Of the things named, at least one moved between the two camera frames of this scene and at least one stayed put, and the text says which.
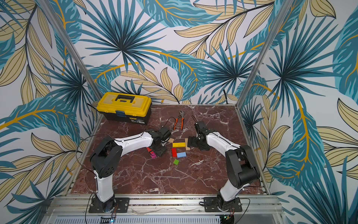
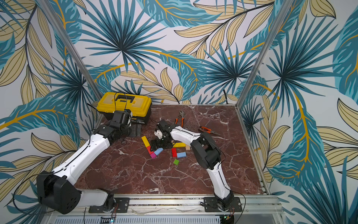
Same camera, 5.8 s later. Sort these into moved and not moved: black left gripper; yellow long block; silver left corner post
Moved: black left gripper
Not moved: yellow long block; silver left corner post
